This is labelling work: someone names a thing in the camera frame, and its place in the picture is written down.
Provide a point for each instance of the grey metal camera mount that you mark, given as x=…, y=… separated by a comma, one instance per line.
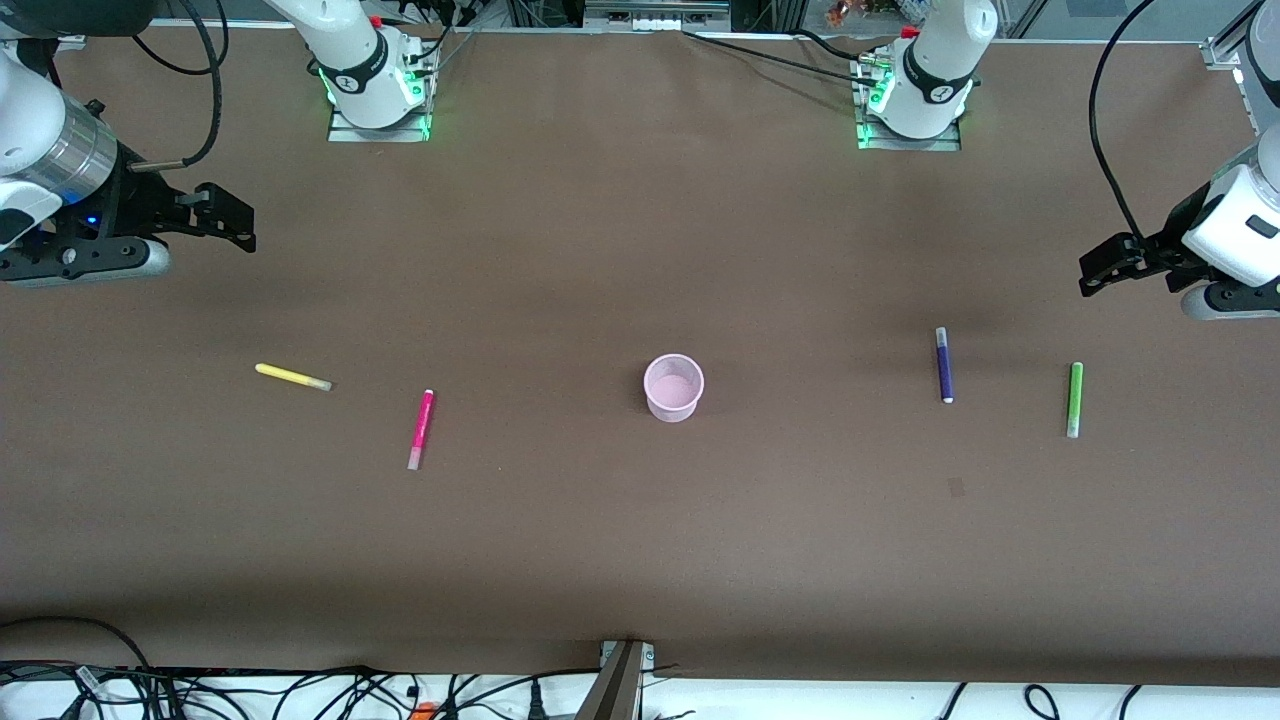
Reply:
x=618, y=685

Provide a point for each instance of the pink pen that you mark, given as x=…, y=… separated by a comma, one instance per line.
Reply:
x=422, y=428

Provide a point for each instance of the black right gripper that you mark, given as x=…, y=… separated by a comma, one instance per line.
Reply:
x=133, y=205

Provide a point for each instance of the purple pen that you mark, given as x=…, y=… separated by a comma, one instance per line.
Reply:
x=945, y=365

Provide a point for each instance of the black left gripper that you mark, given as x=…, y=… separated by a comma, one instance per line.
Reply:
x=1168, y=237

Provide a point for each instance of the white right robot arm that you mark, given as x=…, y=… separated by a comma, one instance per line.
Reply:
x=30, y=120

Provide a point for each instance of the aluminium frame rail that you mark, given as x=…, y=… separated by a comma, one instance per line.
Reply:
x=1235, y=55

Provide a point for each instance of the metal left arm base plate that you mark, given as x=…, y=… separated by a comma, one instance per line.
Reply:
x=905, y=143

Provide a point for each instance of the yellow pen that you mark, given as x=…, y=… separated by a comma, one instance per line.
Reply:
x=290, y=376

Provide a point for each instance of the pink pen holder cup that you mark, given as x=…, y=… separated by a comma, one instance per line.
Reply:
x=673, y=388

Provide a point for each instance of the green pen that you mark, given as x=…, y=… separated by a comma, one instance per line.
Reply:
x=1075, y=398

